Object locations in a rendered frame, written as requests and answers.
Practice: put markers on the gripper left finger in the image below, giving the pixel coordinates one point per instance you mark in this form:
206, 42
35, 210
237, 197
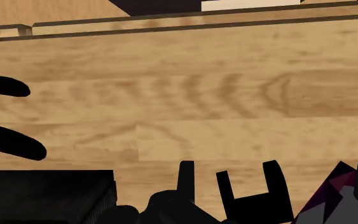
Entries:
186, 180

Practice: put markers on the purple grey faceted object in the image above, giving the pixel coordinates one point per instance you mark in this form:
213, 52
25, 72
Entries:
330, 204

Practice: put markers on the light wooden table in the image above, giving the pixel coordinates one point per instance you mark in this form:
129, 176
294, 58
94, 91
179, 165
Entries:
197, 102

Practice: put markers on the black flat box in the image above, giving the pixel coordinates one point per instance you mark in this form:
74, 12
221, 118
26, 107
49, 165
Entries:
42, 195

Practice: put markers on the black rounded bar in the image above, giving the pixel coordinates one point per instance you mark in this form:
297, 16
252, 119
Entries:
2, 86
11, 142

